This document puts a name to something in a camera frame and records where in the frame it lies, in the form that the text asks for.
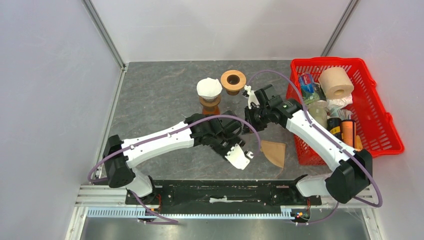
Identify brown paper coffee filter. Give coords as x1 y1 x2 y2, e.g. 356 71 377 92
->
260 140 286 169

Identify beige toilet paper roll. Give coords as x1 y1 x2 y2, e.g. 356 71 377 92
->
318 67 354 99

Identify green patterned packet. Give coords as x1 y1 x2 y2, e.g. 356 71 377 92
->
301 83 328 108

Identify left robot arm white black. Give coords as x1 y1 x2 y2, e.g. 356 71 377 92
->
103 111 254 204

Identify blue snack packet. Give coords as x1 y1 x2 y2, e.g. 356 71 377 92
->
298 73 315 94

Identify black cylindrical can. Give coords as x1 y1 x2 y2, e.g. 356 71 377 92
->
327 117 342 140

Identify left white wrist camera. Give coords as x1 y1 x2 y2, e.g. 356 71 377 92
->
224 144 254 170

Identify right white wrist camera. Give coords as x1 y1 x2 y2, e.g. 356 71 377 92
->
242 84 260 109

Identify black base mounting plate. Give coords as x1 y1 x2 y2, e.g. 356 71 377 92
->
141 179 322 215

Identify pale green bottle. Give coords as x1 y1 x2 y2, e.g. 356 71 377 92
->
307 100 328 129

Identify orange cylindrical can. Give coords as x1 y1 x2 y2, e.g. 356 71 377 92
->
340 119 357 148

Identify light wooden ring holder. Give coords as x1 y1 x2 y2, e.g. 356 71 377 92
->
220 69 247 96

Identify white paper coffee filter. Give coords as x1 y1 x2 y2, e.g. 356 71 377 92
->
196 77 223 100

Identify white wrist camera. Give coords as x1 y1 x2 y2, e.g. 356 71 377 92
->
242 84 260 109
224 144 254 170

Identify red plastic basket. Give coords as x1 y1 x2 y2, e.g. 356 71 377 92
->
286 57 405 158

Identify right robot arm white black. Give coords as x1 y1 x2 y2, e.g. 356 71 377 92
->
242 84 373 205

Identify crumpled white paper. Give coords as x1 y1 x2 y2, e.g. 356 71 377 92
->
325 94 353 114

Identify amber glass carafe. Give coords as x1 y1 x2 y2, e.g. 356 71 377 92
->
202 105 221 115

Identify dark wooden ring holder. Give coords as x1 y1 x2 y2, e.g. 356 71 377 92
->
198 95 221 108

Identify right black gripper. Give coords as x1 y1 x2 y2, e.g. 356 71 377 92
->
242 104 271 135

